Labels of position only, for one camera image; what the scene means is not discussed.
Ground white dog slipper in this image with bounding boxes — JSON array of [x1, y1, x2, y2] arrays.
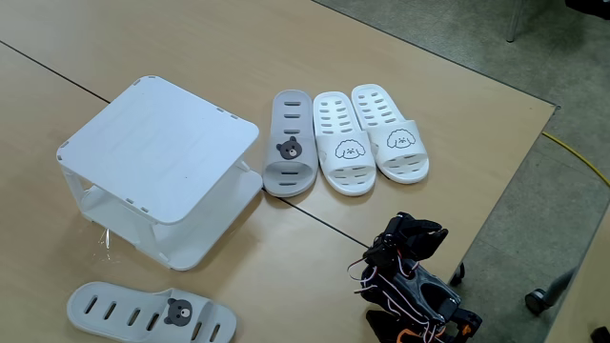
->
[[313, 91, 377, 197], [351, 83, 430, 185]]

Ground grey bear slipper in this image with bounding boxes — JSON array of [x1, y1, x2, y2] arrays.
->
[[66, 280, 238, 343], [261, 89, 319, 198]]

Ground white two-shelf shoe rack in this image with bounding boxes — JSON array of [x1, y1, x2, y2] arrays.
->
[[55, 74, 264, 272]]

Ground black table caster wheel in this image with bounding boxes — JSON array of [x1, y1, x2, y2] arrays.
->
[[449, 262, 466, 288]]

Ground black chair caster with leg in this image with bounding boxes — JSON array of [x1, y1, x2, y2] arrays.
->
[[524, 269, 576, 316]]

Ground metal chair leg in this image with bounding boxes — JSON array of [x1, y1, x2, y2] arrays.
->
[[505, 0, 526, 44]]

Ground black chair seat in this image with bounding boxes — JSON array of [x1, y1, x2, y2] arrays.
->
[[565, 0, 610, 21]]

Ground yellow cable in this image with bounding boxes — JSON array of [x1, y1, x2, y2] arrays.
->
[[541, 131, 610, 188]]

